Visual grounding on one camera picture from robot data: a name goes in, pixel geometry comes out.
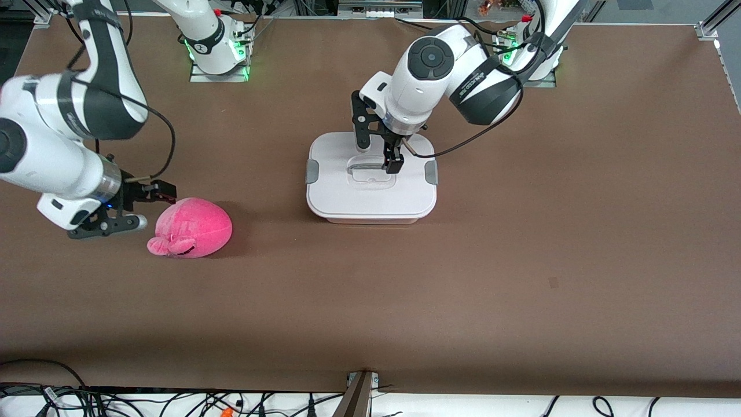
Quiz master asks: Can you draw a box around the long black table cable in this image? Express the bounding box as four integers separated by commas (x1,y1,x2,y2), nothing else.
395,17,447,31

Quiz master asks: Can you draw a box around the white box lid with handle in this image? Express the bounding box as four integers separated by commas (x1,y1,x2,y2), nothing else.
305,132,439,220

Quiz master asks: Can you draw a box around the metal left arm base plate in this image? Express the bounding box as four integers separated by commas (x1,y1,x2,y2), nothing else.
496,30,557,89

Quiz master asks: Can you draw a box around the tangled black cable bundle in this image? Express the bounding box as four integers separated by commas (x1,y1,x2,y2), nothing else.
0,385,348,417

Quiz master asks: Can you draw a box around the short curved black cable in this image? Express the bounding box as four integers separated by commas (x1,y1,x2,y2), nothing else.
457,16,496,34

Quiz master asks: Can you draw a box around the grey metal device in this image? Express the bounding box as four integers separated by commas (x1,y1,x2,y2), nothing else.
338,0,424,19

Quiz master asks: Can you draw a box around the translucent pink plastic box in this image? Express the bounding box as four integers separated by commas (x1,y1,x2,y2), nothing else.
316,213,429,226

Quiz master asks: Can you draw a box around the aluminium table edge rail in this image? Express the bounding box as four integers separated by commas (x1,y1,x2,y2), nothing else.
714,38,741,114

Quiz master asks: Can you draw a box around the black looped floor cable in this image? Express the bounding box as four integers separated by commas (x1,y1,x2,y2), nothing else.
0,359,88,390

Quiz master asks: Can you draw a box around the pink plush toy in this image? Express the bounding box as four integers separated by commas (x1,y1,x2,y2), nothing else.
146,197,233,259

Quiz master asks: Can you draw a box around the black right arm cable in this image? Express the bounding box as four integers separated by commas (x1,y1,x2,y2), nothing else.
68,75,177,185

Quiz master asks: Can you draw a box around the aluminium camera post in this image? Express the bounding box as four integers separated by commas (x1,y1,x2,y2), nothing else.
332,371,380,417

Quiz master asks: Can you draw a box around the aluminium frame corner profile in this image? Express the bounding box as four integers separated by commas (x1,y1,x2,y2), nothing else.
696,0,741,41

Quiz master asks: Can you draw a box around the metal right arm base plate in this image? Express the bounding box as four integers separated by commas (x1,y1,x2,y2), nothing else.
190,53,251,83

